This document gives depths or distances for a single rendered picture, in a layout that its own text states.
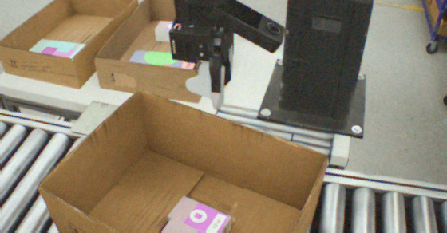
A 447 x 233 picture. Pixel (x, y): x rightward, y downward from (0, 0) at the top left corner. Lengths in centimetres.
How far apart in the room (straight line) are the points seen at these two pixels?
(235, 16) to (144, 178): 43
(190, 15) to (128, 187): 41
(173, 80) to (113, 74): 17
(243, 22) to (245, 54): 66
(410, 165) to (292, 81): 123
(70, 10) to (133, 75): 55
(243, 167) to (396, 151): 142
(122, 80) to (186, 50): 49
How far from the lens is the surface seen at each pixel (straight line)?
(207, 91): 67
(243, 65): 121
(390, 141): 220
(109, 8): 148
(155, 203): 85
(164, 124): 87
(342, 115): 104
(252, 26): 60
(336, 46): 93
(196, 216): 77
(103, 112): 108
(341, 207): 88
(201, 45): 63
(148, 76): 107
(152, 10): 143
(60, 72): 119
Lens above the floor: 143
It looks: 40 degrees down
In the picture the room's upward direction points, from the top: straight up
